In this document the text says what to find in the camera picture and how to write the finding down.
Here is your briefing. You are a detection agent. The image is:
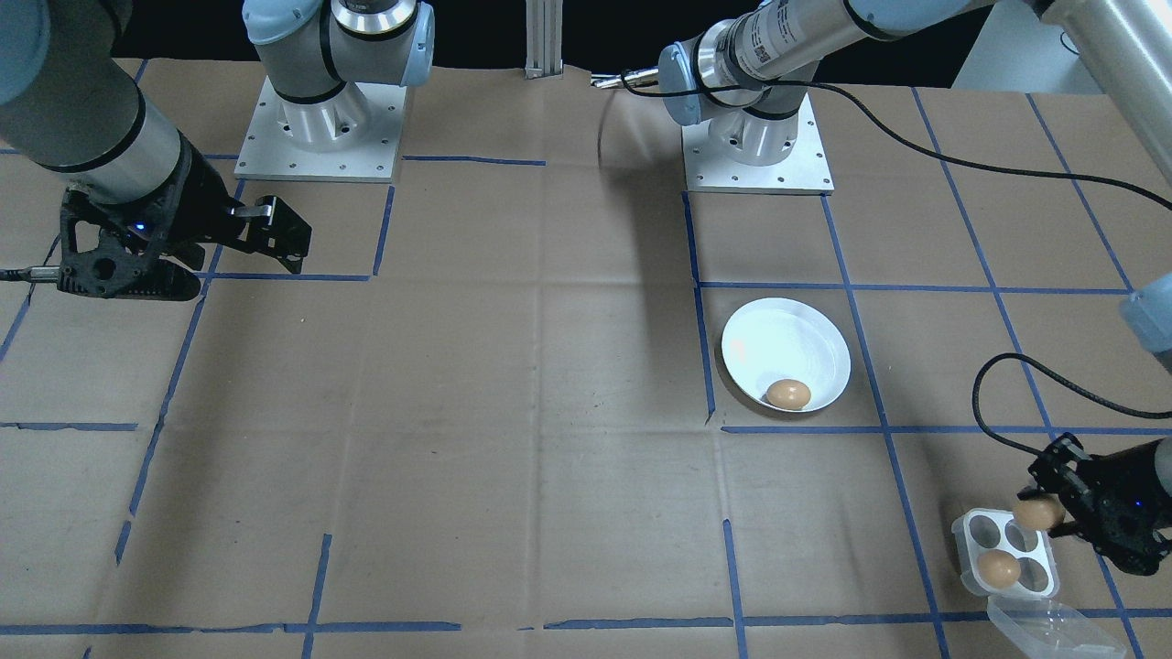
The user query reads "silver metal connector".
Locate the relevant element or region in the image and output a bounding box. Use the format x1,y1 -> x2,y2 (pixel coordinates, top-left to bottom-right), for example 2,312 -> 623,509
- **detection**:
591,66 -> 662,91

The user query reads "black cloth cover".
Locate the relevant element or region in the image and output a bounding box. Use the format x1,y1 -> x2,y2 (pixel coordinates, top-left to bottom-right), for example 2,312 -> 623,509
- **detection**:
110,0 -> 994,76

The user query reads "clear plastic egg box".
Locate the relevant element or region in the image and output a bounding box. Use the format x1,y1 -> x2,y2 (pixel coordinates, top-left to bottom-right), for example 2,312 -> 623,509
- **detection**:
950,508 -> 1129,659

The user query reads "white square base plate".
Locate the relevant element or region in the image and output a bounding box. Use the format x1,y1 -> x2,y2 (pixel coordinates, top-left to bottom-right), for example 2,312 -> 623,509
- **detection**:
682,92 -> 836,195
234,76 -> 408,184

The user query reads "aluminium frame post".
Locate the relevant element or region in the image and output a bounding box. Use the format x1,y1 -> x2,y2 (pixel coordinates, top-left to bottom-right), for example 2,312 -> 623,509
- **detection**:
524,0 -> 565,81

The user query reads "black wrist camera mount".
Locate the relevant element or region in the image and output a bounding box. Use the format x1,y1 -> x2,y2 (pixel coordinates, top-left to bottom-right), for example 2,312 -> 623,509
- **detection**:
1025,433 -> 1172,578
58,183 -> 204,302

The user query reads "white round plate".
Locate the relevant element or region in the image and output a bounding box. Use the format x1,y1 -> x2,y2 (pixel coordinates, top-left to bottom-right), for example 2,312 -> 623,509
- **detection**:
721,297 -> 852,413

